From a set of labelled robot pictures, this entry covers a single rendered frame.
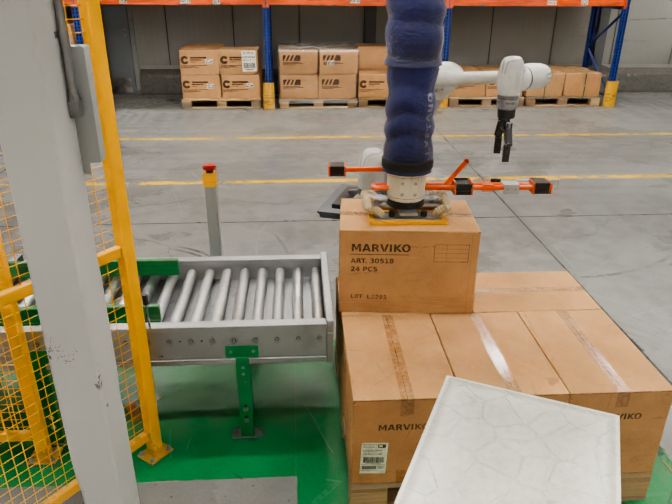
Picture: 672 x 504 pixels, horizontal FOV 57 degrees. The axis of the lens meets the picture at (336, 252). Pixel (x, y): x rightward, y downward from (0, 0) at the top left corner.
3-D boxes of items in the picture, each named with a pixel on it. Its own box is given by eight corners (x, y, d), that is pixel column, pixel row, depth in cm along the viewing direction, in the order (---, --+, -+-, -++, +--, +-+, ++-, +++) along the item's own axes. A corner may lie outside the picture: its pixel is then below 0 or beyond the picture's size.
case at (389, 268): (338, 311, 278) (339, 230, 261) (340, 272, 314) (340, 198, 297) (472, 313, 277) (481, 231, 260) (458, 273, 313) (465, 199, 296)
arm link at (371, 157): (351, 186, 350) (352, 148, 341) (376, 180, 360) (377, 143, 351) (369, 193, 338) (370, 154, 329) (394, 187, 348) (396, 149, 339)
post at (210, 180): (216, 341, 354) (202, 174, 312) (218, 335, 360) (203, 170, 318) (228, 341, 354) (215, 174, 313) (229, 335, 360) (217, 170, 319)
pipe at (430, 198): (369, 216, 266) (369, 204, 263) (365, 197, 289) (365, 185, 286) (447, 216, 267) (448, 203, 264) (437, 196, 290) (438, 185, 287)
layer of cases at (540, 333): (351, 484, 237) (352, 400, 220) (335, 342, 327) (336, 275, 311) (652, 472, 244) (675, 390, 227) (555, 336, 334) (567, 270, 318)
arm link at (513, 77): (510, 97, 253) (531, 94, 260) (515, 58, 246) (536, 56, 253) (490, 93, 261) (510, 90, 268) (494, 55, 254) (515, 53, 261)
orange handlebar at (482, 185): (346, 192, 271) (346, 184, 269) (343, 172, 298) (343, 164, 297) (554, 192, 274) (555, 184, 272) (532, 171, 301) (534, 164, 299)
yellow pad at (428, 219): (369, 225, 266) (369, 215, 263) (367, 217, 275) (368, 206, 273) (447, 225, 266) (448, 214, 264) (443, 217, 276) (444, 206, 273)
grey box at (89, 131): (25, 163, 164) (0, 46, 151) (33, 158, 169) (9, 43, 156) (101, 162, 165) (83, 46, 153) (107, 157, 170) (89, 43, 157)
